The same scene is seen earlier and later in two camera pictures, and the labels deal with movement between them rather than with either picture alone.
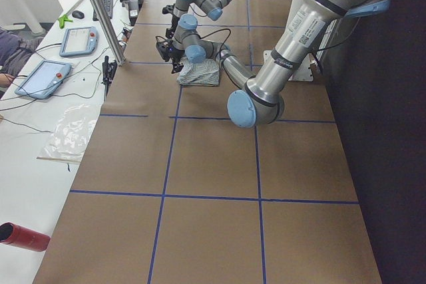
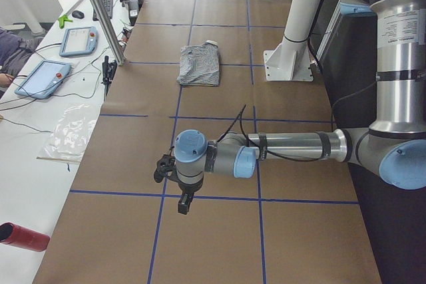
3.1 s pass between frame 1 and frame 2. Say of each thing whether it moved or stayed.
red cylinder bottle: stayed
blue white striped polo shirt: stayed
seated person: stayed
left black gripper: moved
